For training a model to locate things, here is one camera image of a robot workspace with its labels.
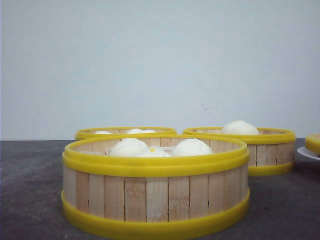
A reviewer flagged yellow woven steamer lid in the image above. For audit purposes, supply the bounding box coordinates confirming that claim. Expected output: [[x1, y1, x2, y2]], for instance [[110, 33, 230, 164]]
[[305, 133, 320, 156]]

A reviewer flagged small right back bun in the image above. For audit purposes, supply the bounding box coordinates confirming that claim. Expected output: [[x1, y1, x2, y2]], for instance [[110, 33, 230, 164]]
[[143, 129, 156, 134]]

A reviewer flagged small bun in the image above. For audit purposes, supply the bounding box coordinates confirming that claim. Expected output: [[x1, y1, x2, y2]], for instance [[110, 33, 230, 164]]
[[143, 129, 156, 134], [94, 130, 112, 135]]

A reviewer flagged yellow-dotted white bun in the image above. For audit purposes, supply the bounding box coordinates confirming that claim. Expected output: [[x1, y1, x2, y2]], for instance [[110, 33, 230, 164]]
[[134, 147, 172, 158]]

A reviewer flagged left white bun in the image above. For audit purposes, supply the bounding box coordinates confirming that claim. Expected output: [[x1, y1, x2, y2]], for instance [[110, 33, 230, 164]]
[[108, 138, 149, 157]]

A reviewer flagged small left back bun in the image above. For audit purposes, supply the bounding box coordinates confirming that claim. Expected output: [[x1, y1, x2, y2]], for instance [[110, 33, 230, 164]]
[[94, 130, 112, 135]]

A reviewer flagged front bamboo steamer basket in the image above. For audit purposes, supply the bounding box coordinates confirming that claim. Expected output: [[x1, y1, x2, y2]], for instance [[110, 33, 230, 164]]
[[61, 136, 250, 238]]

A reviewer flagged large white bun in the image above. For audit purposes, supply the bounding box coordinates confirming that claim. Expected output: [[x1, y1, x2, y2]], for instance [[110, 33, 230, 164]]
[[221, 120, 259, 135]]

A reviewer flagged white plate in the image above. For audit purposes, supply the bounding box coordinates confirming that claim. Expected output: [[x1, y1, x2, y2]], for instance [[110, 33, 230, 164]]
[[297, 146, 320, 161]]

